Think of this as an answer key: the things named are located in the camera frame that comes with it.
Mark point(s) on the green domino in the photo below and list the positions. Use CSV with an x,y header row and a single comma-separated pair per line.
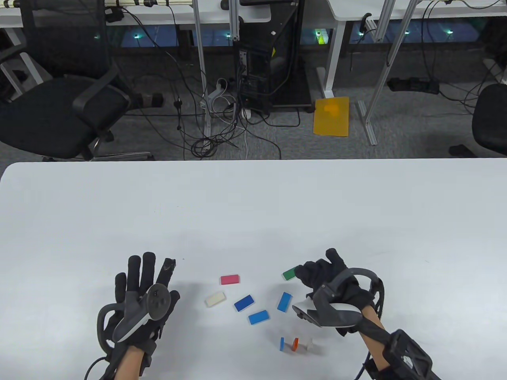
x,y
289,274

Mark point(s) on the person's left forearm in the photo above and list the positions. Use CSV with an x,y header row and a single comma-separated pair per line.
x,y
130,366

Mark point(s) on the black mesh office chair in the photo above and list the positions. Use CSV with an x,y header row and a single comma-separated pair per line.
x,y
47,114

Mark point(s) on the dark blue domino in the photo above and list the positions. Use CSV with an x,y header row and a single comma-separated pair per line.
x,y
243,303

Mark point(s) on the aluminium frame post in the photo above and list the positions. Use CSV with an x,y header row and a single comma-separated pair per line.
x,y
383,21
201,59
234,19
385,79

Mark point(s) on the white desk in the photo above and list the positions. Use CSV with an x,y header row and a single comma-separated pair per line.
x,y
146,18
352,8

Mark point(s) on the cream domino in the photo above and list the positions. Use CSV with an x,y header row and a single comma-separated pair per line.
x,y
215,299

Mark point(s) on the person's left hand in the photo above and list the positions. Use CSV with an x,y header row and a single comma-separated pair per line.
x,y
142,273

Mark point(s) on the grey hand controller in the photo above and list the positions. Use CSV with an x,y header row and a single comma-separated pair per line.
x,y
323,304
132,316

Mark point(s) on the pink domino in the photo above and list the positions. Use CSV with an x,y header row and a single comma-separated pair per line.
x,y
230,280

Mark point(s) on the yellow plastic sheet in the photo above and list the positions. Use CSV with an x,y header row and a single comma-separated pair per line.
x,y
330,118

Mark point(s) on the orange domino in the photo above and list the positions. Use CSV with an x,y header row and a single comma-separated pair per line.
x,y
295,344

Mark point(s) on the white domino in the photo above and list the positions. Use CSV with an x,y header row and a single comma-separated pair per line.
x,y
310,345

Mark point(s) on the grey right hand controller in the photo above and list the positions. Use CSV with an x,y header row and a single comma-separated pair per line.
x,y
323,304

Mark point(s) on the white power strip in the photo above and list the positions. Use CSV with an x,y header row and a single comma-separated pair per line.
x,y
216,94

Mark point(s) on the black computer tower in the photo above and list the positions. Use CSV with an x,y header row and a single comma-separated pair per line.
x,y
261,71

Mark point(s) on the person's right hand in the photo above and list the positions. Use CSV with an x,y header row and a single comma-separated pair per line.
x,y
321,273

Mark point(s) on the grey left hand controller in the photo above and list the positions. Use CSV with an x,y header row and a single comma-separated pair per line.
x,y
132,316

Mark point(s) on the black power strip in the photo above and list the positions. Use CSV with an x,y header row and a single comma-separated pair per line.
x,y
414,85

